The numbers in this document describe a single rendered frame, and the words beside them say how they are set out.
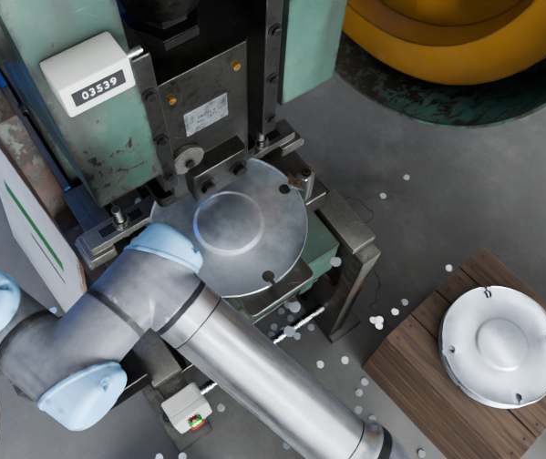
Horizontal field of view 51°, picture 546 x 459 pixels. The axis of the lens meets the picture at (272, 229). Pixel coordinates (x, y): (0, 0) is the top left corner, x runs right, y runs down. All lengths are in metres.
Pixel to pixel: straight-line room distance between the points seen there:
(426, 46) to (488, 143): 1.36
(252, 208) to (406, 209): 1.03
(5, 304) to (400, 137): 1.75
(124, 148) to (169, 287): 0.20
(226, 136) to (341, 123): 1.28
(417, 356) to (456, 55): 0.82
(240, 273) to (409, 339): 0.60
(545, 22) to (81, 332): 0.62
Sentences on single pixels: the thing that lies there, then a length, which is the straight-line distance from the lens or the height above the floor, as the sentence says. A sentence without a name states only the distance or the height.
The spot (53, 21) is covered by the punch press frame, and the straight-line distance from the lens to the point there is 0.55.
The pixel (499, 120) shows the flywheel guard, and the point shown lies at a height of 1.13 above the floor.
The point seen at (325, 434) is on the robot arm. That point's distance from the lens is 0.67.
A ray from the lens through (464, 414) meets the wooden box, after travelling 1.49.
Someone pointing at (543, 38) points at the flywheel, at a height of 1.23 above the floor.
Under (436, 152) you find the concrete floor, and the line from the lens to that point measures 2.18.
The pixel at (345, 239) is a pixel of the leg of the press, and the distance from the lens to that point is 1.22.
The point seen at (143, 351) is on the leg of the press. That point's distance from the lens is 1.15.
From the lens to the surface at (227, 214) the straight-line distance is 1.07.
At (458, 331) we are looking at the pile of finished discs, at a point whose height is 0.39.
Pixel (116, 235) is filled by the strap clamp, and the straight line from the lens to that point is 1.12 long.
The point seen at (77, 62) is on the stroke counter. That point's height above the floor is 1.33.
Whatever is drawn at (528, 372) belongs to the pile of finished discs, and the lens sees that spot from 1.53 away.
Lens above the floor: 1.74
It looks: 65 degrees down
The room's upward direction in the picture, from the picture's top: 5 degrees clockwise
